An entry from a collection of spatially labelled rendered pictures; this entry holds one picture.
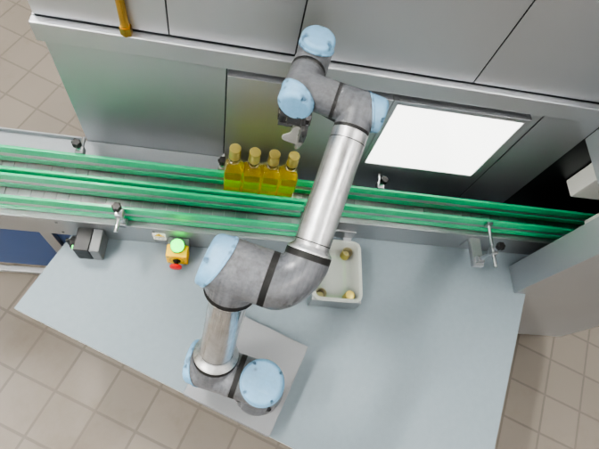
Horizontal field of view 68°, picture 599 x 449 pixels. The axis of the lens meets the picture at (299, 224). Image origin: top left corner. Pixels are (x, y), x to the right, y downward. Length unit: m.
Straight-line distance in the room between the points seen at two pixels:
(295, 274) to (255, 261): 0.08
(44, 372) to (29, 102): 1.52
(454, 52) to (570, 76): 0.34
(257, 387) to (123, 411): 1.17
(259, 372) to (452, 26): 0.98
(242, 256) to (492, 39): 0.82
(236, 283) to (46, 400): 1.62
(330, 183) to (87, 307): 0.99
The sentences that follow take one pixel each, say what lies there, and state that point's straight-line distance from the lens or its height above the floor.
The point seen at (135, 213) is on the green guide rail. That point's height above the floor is 0.94.
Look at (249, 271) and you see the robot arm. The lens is 0.86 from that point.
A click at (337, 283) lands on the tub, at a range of 1.61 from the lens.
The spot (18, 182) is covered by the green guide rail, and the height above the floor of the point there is 0.92.
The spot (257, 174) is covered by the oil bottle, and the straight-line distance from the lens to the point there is 1.38.
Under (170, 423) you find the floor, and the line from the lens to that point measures 2.26.
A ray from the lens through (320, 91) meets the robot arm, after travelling 0.93.
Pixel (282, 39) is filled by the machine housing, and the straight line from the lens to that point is 1.21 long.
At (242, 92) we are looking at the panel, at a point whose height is 1.27.
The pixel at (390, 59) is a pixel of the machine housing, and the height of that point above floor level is 1.44.
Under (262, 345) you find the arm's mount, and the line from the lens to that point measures 1.45.
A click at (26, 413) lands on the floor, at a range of 2.39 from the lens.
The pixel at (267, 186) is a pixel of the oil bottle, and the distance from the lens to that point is 1.43.
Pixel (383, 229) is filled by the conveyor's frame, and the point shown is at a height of 0.85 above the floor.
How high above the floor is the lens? 2.26
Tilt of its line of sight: 63 degrees down
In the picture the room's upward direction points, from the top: 23 degrees clockwise
